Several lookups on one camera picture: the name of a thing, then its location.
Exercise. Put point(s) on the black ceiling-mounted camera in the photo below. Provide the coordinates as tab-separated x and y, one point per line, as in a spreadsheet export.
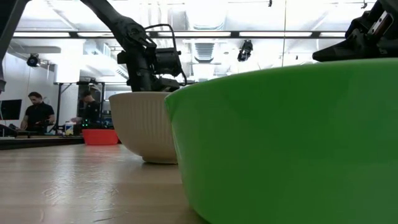
33	60
245	50

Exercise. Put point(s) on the person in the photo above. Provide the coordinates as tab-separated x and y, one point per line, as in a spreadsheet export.
90	110
37	115

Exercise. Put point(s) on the green plastic bowl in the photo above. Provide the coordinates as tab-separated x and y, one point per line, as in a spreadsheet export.
280	140

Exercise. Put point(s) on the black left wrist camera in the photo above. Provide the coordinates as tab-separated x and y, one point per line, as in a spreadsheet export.
168	62

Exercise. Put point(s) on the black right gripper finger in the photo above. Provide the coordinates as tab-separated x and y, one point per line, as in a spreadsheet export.
345	51

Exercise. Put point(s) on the white plastic jug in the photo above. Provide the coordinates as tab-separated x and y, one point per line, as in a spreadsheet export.
69	129

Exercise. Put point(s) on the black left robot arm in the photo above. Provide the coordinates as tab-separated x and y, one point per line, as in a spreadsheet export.
124	26

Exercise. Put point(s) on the black aluminium table frame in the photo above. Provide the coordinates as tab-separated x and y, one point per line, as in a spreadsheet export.
31	142

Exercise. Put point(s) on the red plastic bowl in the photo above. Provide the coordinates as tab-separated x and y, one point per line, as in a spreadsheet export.
99	137

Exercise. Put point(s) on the black monitor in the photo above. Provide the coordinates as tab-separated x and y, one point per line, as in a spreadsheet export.
11	109

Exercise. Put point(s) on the green bowl in silver rim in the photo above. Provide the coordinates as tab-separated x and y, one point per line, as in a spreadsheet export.
143	124

